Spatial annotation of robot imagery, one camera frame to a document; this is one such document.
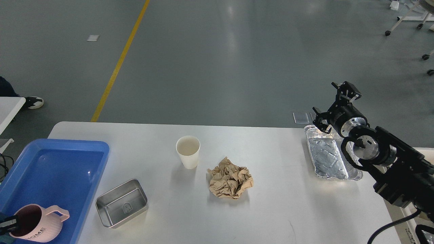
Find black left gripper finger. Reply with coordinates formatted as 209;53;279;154
0;215;19;235

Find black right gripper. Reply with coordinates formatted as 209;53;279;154
313;81;369;136

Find pink mug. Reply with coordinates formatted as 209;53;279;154
10;204;70;243

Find stainless steel rectangular container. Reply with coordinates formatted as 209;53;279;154
96;179;149;229

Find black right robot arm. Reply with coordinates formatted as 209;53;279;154
313;81;434;221

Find clear floor plate left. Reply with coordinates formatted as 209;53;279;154
293;112;310;124

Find aluminium foil tray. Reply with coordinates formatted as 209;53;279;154
304;125;363;181

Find blue plastic tray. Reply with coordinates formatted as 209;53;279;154
0;139;110;244

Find white side table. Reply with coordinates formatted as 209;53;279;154
0;97;25;134

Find crumpled brown paper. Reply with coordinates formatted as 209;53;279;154
207;157;254;200

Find seated person in dark clothes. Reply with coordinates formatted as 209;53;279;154
0;76;45;110

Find white paper cup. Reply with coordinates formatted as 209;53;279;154
176;136;200;169

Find white paper scrap on floor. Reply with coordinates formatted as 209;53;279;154
87;35;100;42

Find white wheeled cart frame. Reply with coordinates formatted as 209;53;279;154
385;0;434;36

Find black cable bottom right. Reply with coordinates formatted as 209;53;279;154
367;208;434;244

